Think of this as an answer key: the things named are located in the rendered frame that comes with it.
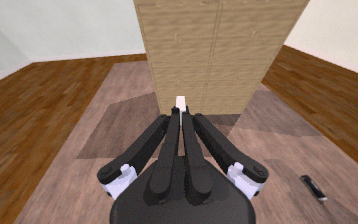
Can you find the light wooden chest of drawers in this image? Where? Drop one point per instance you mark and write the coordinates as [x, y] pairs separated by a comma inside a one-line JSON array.
[[137, 5]]

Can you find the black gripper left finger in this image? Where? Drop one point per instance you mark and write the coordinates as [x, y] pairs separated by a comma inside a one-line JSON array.
[[123, 170]]

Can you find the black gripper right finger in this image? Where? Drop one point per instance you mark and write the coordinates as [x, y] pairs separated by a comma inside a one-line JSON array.
[[246, 173]]

